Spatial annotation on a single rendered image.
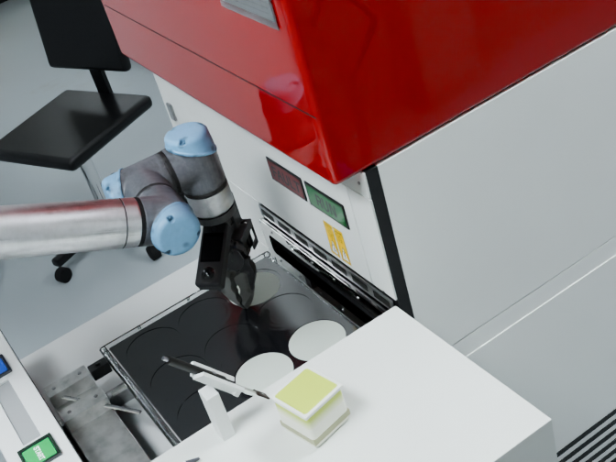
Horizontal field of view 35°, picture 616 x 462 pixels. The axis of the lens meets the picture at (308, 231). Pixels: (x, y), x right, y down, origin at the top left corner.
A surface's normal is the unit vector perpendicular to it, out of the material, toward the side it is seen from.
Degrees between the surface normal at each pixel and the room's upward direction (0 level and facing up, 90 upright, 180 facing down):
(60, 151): 0
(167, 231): 91
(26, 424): 0
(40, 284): 0
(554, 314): 90
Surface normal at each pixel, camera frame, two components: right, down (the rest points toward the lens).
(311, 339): -0.25, -0.80
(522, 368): 0.52, 0.37
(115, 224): 0.47, 0.02
